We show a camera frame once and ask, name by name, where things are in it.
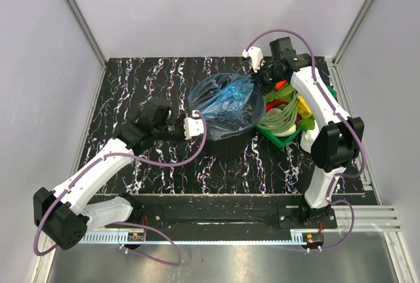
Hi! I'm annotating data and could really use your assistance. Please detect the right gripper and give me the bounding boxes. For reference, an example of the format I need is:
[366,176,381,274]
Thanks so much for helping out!
[247,61,284,97]

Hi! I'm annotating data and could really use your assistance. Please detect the detached blue trash bag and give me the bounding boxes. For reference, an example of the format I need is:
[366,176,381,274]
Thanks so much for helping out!
[188,73,266,141]

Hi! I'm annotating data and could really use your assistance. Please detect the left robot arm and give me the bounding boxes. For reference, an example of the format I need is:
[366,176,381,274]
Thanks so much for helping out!
[33,98,204,256]

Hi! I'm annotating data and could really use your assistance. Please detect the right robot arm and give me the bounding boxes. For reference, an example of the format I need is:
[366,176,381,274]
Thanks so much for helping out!
[242,37,366,228]

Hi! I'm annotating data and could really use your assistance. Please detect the black trash bin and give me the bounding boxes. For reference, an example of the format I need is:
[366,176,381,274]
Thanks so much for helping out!
[203,128,255,160]

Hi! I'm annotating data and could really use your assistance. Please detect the orange carrot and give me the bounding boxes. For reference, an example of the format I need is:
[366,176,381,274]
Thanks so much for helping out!
[274,80,288,91]

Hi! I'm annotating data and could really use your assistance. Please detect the red chili pepper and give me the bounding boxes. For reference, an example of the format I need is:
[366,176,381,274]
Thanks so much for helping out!
[266,100,289,112]

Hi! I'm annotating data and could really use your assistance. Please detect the yellow white cabbage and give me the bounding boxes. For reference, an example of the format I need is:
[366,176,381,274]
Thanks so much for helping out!
[297,95,312,118]

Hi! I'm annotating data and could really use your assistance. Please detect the green long beans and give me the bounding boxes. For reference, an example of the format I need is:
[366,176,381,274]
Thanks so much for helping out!
[257,91,298,137]

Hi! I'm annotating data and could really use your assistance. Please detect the green leafy vegetable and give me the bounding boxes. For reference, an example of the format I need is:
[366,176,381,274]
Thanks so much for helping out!
[297,116,316,131]

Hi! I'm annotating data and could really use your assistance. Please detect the white crumpled paper ball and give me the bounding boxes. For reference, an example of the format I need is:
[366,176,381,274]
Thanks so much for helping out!
[300,130,319,154]

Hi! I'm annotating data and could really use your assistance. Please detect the green vegetable basket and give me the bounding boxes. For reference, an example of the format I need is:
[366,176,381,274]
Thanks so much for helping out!
[257,81,316,148]

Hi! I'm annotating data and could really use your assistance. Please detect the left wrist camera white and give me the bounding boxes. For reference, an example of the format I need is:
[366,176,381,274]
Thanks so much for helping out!
[183,110,207,140]

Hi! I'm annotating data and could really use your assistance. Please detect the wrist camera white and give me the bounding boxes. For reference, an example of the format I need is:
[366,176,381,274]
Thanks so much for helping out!
[183,110,207,140]
[242,47,265,73]

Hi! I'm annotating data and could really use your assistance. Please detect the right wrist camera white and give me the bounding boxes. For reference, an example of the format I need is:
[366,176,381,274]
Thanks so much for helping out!
[242,47,265,73]

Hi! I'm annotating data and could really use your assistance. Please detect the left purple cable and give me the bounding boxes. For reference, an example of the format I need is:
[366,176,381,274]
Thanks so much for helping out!
[33,110,209,267]

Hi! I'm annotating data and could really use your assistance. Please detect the purple cable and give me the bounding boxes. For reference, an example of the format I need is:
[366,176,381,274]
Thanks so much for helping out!
[245,28,367,253]
[33,110,209,267]

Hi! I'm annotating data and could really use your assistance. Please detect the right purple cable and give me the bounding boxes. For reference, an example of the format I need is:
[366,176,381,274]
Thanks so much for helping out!
[245,28,367,253]

